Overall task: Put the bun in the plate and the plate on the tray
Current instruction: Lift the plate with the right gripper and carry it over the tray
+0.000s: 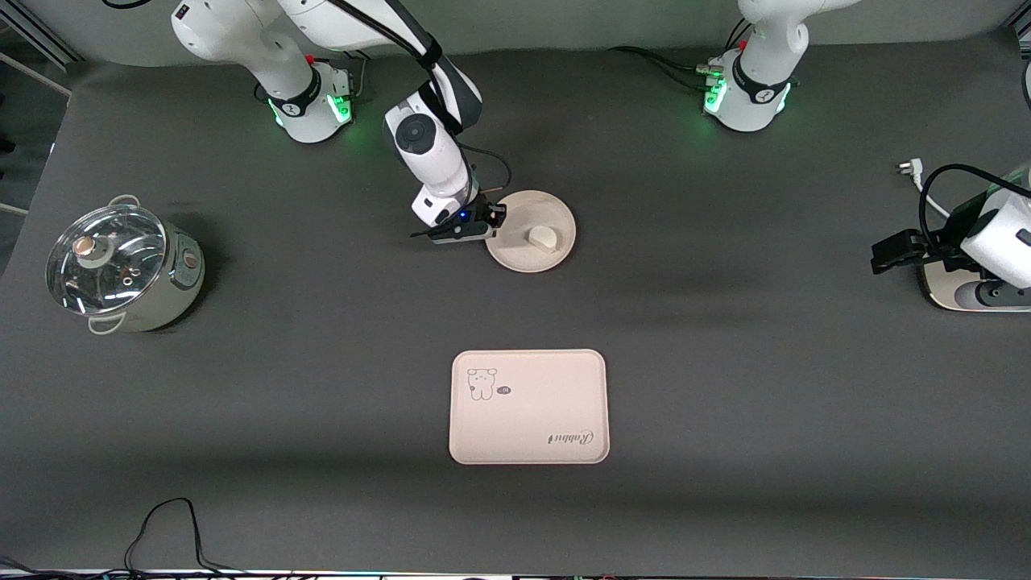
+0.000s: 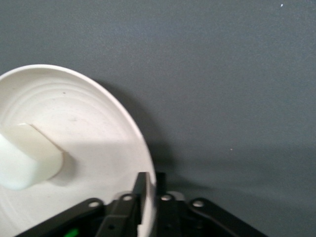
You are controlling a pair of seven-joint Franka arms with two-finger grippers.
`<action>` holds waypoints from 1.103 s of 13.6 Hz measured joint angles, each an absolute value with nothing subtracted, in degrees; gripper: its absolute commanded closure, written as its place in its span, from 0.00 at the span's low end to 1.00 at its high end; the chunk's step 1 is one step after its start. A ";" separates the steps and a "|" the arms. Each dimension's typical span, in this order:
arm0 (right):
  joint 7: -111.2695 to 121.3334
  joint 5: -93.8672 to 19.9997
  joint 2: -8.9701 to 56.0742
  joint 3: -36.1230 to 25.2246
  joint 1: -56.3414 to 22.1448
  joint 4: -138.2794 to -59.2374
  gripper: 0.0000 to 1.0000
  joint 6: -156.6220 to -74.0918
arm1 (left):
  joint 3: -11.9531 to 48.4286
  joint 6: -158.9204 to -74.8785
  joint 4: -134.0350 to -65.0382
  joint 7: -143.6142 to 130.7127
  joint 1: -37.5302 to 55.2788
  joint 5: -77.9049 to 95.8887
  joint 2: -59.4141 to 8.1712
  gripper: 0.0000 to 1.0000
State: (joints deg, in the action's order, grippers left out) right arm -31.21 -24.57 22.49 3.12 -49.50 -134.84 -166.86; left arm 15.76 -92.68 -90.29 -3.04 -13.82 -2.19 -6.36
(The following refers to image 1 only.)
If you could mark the glass pot lid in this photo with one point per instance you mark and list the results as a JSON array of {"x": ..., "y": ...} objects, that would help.
[{"x": 105, "y": 266}]

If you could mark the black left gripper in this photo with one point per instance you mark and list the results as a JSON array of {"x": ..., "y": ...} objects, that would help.
[{"x": 939, "y": 250}]

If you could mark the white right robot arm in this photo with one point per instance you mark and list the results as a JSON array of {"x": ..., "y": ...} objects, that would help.
[{"x": 427, "y": 153}]

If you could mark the beige rabbit print tray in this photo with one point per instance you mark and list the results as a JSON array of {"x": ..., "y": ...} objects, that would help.
[{"x": 532, "y": 419}]

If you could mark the round beige plate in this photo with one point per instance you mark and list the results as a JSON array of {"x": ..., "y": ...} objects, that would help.
[{"x": 532, "y": 209}]

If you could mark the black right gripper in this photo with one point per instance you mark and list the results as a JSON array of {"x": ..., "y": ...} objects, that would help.
[{"x": 486, "y": 214}]

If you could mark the aluminium frame rail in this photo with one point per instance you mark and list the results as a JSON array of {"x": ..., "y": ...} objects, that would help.
[{"x": 36, "y": 36}]

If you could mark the white steamed bun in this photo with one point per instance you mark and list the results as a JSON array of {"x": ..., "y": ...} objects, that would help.
[{"x": 542, "y": 239}]

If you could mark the pale green electric pot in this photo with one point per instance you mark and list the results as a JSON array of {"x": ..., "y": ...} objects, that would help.
[{"x": 173, "y": 298}]

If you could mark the cream toaster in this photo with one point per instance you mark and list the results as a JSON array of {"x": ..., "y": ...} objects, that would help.
[{"x": 950, "y": 298}]

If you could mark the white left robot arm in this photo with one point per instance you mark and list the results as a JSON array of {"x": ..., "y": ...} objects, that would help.
[{"x": 999, "y": 242}]

